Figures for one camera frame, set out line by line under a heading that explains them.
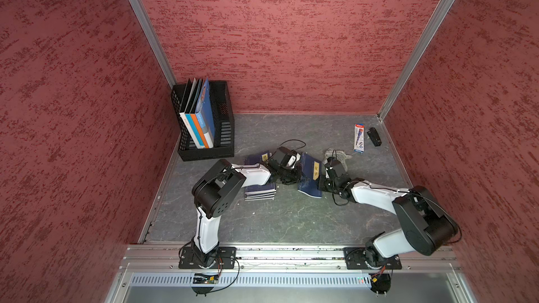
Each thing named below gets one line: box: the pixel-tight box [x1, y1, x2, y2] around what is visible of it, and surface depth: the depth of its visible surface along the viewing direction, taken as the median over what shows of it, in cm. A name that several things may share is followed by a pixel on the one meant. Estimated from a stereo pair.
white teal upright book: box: [178, 111, 210, 150], surface depth 87 cm
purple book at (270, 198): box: [244, 195, 276, 202], surface depth 91 cm
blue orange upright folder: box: [195, 77, 216, 148], surface depth 87 cm
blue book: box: [297, 152, 323, 199], surface depth 91 cm
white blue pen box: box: [353, 123, 365, 154], surface depth 111 cm
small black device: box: [367, 126, 382, 147], surface depth 111 cm
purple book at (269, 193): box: [244, 189, 277, 199], surface depth 89 cm
